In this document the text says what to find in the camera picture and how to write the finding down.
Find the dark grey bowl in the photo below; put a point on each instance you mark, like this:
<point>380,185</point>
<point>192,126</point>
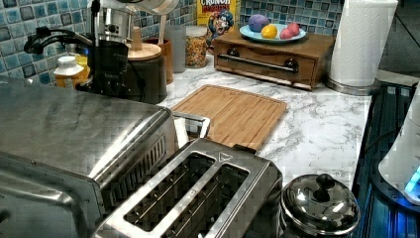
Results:
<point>156,7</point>

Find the yellow bottle with white cap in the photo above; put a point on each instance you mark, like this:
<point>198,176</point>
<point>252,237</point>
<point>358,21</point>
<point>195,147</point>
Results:
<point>71,71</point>

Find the pink toy fruit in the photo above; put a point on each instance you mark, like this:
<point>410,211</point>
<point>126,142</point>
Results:
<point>292,30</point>

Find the purple toy fruit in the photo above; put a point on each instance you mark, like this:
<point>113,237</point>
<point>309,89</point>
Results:
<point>257,22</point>

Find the wooden spoon handle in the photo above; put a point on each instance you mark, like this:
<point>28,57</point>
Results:
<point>161,29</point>

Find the white paper towel roll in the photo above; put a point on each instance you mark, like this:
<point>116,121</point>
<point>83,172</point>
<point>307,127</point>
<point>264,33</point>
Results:
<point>361,38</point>

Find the brown utensil cup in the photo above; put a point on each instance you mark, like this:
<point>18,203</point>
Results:
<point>166,52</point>

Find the steel paper towel base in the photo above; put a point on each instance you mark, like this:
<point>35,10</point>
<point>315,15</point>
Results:
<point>353,90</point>

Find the stainless steel two-slot toaster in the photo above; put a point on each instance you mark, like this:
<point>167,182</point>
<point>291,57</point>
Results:
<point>204,190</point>

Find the bamboo cutting board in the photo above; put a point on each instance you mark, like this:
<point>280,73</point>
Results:
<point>236,116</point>

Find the frosted grey tumbler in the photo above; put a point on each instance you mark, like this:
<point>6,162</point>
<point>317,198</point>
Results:
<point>176,34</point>

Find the stainless steel toaster oven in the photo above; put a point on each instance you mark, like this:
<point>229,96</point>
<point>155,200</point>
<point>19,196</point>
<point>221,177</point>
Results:
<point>82,165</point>

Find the wooden drawer box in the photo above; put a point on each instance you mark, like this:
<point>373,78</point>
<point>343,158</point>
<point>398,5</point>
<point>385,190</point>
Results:
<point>301,63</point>

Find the black canister with wooden lid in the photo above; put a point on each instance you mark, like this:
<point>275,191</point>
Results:
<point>145,76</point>

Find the glass jar of cereal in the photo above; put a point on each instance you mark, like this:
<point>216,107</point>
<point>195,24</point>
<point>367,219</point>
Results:
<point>195,46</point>

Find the light blue plate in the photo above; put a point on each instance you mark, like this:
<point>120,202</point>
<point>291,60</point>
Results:
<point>247,32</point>

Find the Cap'n Crunch cereal box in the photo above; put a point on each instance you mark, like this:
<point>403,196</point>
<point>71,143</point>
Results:
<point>218,17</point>

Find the yellow toy lemon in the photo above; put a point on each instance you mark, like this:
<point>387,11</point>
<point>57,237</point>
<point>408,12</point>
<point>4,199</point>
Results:
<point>269,31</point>

